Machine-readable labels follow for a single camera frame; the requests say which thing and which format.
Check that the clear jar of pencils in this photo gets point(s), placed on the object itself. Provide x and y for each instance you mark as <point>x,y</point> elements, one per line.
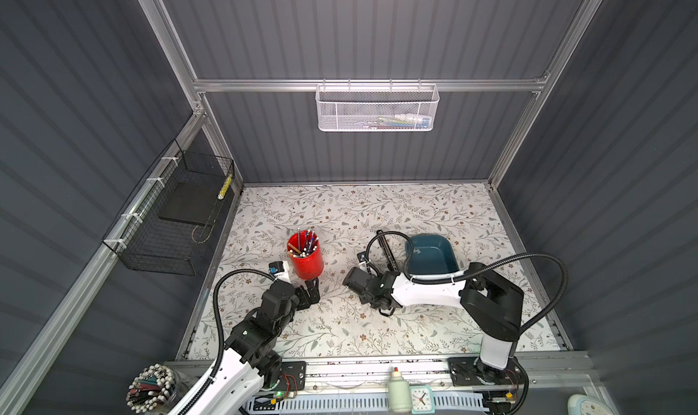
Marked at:
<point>153,391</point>

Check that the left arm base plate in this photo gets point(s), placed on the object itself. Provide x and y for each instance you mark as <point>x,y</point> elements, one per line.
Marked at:
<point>290,377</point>

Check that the black stapler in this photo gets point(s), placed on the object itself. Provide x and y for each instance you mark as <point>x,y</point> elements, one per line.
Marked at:
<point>387,251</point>

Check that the black wire side basket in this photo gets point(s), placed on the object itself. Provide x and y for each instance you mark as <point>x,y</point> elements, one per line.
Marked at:
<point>176,220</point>

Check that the small teal clock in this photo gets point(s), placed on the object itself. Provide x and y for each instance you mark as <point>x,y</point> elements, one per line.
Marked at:
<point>422,400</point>

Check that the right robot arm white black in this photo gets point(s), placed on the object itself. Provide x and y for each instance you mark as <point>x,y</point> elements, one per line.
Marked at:
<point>492,301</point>

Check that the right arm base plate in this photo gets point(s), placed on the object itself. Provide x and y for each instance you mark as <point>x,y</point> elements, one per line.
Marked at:
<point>471,371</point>

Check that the white glue bottle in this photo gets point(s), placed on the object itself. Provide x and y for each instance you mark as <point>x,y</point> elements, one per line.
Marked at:
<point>398,390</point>

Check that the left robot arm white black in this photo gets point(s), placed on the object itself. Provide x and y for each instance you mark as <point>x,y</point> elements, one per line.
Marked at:
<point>246,361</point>

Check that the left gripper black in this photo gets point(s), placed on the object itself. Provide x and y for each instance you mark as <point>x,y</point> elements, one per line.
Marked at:
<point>312,292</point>

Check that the red pen cup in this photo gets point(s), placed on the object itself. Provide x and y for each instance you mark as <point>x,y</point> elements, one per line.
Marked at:
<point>305,253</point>

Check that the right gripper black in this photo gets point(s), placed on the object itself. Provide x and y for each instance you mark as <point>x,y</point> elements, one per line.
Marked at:
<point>380,277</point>

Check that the white wire wall basket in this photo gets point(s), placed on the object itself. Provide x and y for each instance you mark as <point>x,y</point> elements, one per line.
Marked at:
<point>376,107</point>

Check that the yellow marker in side basket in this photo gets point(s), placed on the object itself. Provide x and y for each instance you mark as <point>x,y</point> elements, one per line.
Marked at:
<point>225,187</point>

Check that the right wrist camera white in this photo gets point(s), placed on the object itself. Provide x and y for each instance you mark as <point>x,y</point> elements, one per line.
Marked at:
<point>363,258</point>

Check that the teal plastic tray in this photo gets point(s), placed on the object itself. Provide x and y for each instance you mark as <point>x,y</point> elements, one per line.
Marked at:
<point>433,255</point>

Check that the white round device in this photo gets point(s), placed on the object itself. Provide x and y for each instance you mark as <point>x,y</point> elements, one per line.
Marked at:
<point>579,404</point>

